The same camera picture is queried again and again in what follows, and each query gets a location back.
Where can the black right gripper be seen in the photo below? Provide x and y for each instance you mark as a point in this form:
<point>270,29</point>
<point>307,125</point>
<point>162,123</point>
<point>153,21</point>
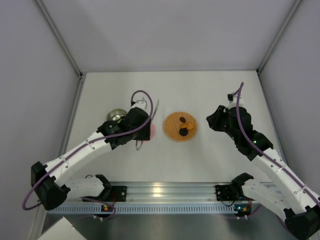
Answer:
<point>215,118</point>

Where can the aluminium rail base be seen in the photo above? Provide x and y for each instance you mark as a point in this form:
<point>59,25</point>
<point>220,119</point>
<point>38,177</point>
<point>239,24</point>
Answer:
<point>169,192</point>

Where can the large dark round food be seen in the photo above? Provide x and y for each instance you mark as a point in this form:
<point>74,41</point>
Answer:
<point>183,132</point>

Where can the slotted cable duct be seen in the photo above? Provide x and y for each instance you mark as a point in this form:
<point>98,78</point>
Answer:
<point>148,208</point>

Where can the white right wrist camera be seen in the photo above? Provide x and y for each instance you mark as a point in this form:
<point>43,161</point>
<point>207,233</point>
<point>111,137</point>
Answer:
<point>235,99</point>

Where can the pink round lid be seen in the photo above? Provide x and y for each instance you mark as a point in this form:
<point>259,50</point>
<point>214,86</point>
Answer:
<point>152,131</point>

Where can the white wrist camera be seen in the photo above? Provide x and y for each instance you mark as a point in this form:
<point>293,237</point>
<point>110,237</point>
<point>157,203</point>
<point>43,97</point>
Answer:
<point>141,104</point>
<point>235,99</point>

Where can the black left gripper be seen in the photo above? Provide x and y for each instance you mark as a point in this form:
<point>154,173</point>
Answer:
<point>144,131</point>

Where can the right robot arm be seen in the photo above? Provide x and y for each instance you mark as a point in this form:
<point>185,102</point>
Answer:
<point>296,205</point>

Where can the white box corner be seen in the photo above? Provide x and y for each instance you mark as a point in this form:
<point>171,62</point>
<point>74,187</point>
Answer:
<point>62,230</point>

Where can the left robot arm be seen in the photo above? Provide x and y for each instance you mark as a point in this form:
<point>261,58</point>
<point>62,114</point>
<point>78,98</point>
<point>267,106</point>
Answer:
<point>53,182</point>

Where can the orange woven plate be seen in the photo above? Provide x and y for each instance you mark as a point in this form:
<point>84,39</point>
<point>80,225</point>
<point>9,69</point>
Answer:
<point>171,129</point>

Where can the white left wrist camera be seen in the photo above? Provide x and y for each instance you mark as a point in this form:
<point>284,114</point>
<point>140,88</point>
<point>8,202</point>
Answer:
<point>141,104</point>

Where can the steel bowl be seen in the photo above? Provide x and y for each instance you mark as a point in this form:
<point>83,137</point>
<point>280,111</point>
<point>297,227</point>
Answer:
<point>116,114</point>

